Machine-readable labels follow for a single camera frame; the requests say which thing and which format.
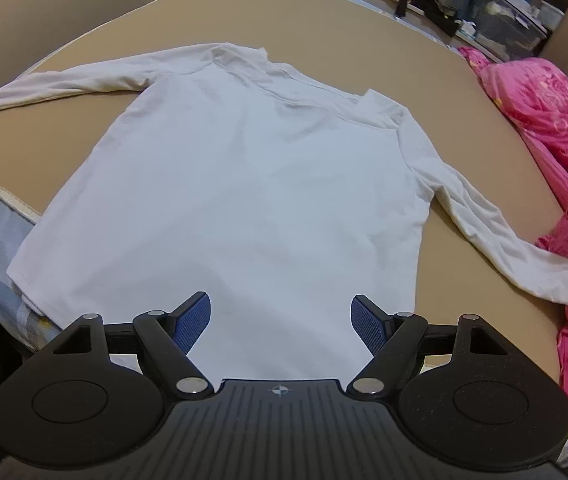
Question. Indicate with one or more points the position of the clear plastic storage box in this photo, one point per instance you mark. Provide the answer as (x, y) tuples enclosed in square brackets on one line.
[(506, 25)]

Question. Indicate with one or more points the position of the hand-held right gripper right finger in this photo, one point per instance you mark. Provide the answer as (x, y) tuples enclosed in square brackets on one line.
[(366, 326)]

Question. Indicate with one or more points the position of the bed with tan cover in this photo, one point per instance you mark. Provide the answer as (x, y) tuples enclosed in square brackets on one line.
[(344, 45)]

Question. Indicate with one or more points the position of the white long-sleeve shirt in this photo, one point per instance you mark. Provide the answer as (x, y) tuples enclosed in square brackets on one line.
[(244, 175)]

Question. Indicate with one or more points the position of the pink floral quilt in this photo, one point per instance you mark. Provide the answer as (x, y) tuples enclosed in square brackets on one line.
[(539, 105)]

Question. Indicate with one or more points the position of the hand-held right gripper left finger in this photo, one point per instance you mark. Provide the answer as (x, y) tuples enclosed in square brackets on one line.
[(193, 321)]

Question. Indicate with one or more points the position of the grey clothes pile on sill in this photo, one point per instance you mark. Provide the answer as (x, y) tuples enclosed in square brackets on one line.
[(434, 0)]

